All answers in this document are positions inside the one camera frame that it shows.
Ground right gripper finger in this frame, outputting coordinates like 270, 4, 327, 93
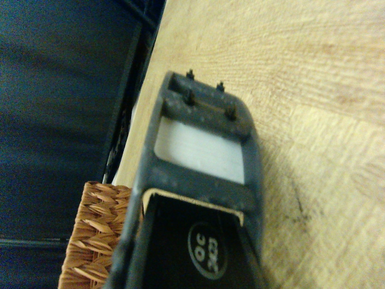
105, 68, 268, 289

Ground brown wicker basket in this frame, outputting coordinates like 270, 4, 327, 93
58, 180, 142, 289

